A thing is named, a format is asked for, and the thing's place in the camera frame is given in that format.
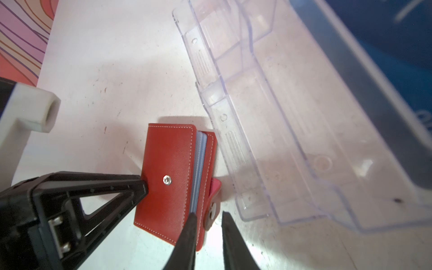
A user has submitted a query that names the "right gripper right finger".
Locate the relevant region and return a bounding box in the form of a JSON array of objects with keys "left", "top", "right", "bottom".
[{"left": 222, "top": 211, "right": 259, "bottom": 270}]

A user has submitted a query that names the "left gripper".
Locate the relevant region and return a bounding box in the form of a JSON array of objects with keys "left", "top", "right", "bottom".
[{"left": 1, "top": 172, "right": 148, "bottom": 270}]

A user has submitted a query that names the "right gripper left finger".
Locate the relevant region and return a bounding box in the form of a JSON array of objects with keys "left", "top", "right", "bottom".
[{"left": 163, "top": 213, "right": 197, "bottom": 270}]

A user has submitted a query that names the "red leather card holder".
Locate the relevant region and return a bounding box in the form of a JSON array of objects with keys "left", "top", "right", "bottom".
[{"left": 134, "top": 123, "right": 222, "bottom": 250}]

